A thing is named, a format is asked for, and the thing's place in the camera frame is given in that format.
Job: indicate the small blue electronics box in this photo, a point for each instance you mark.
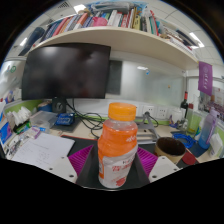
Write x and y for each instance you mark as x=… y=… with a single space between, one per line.
x=65 y=119

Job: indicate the purple hanging banner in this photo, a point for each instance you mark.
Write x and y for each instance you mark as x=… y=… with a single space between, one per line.
x=205 y=78

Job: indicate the clear plastic box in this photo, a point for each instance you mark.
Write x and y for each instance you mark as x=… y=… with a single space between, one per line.
x=43 y=120

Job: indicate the dark blue mat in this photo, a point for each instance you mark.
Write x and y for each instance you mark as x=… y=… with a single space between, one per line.
x=201 y=150

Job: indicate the black red-edged desk mat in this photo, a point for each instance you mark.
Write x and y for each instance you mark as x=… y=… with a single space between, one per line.
x=81 y=141

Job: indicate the small white jar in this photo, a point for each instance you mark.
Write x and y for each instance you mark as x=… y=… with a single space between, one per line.
x=176 y=116

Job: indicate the orange drink bottle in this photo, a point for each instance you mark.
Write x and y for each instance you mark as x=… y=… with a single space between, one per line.
x=116 y=146

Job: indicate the drinking glass with green liquid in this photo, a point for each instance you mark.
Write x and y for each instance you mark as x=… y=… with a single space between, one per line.
x=194 y=123

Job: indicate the dark wine bottle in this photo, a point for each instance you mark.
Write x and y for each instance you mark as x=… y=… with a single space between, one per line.
x=184 y=105

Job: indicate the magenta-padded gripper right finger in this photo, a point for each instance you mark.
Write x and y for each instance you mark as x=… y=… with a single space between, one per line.
x=165 y=167

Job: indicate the blue tissue box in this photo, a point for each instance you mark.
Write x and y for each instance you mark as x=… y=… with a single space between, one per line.
x=5 y=133

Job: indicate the crumpled white tissue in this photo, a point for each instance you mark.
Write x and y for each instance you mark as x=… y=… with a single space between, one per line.
x=216 y=146

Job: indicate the group photo poster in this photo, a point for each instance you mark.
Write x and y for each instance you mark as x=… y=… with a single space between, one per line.
x=216 y=103

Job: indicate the brown mug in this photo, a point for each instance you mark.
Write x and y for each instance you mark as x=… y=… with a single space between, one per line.
x=170 y=150

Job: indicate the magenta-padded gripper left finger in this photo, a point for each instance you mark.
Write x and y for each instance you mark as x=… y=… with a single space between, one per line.
x=60 y=168

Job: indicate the white wall socket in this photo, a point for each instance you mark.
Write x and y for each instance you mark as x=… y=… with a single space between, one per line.
x=150 y=109
x=162 y=112

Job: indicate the white paper sheet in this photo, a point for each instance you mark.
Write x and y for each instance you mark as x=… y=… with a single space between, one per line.
x=43 y=151

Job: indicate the black computer monitor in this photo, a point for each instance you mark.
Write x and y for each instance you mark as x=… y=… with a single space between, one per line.
x=66 y=71

